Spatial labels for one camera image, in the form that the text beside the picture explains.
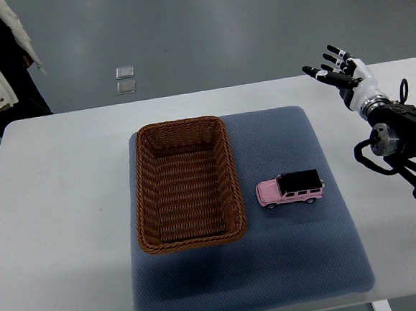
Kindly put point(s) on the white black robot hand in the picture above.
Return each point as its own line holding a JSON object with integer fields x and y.
{"x": 356, "y": 83}

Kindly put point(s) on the pink toy car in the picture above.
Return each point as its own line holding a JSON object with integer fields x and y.
{"x": 288, "y": 188}

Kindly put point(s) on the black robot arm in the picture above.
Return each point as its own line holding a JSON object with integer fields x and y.
{"x": 391, "y": 146}

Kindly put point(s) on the brown wicker basket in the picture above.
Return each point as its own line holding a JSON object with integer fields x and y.
{"x": 188, "y": 193}

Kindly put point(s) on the blue grey cushion mat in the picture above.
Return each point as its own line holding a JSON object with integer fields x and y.
{"x": 291, "y": 254}

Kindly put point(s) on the white table leg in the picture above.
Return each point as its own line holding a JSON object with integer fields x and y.
{"x": 381, "y": 305}

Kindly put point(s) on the upper floor socket plate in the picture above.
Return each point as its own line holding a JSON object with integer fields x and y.
{"x": 124, "y": 72}

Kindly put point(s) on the person in white jacket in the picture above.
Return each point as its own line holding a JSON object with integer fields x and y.
{"x": 19, "y": 97}

